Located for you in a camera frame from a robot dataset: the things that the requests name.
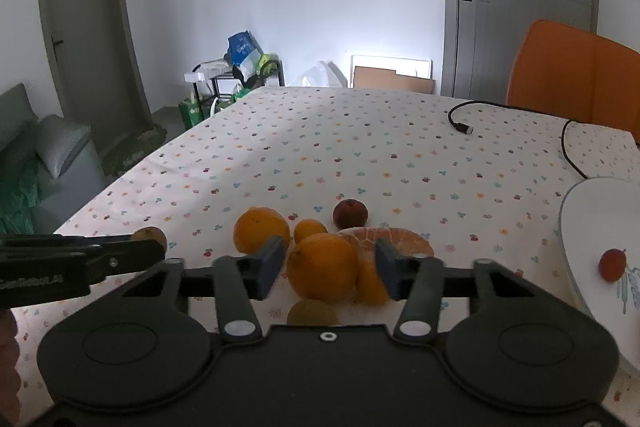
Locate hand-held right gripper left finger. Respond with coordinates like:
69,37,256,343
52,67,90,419
120,236,287,340

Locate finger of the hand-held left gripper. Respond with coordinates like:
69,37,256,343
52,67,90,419
0,234,166,284

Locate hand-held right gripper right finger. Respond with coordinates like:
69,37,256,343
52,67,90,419
374,239,543,340

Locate medium orange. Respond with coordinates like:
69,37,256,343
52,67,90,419
234,207,292,255

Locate large orange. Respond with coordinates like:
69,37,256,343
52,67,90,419
286,233,360,300

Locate small orange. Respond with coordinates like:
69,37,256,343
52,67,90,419
293,219,328,244

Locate white plate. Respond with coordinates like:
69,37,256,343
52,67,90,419
559,178,640,368

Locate small red fruit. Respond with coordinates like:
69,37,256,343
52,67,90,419
599,248,627,281

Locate small brown fruit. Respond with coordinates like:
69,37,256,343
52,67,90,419
131,227,167,253

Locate dark red fruit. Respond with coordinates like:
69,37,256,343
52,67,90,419
333,199,370,230

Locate green cloth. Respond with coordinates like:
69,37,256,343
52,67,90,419
0,157,41,233

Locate green rug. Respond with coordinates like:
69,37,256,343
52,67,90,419
100,127,168,178

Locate grey cushion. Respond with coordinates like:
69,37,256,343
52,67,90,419
35,114,93,180

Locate printed tablecloth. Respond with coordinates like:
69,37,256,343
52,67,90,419
50,87,640,408

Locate grey sofa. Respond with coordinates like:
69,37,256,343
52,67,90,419
0,83,108,235

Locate green box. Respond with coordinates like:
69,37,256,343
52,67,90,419
179,97,206,130

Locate black rack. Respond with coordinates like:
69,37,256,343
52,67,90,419
210,59,286,108

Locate cardboard sheet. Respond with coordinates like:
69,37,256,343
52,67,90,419
354,66,436,95

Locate white plastic bag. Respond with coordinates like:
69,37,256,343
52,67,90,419
290,59,348,88

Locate white board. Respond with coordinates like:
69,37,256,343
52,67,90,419
350,54,433,90

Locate blue bag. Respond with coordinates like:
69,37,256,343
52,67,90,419
227,31,263,68

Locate olive green door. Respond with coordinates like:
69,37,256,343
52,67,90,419
36,0,153,142

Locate orange chair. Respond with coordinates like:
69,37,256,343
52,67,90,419
506,19,640,145

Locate grey door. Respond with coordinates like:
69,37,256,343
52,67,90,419
442,0,600,98

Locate black cable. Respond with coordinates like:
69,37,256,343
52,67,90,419
448,101,640,185

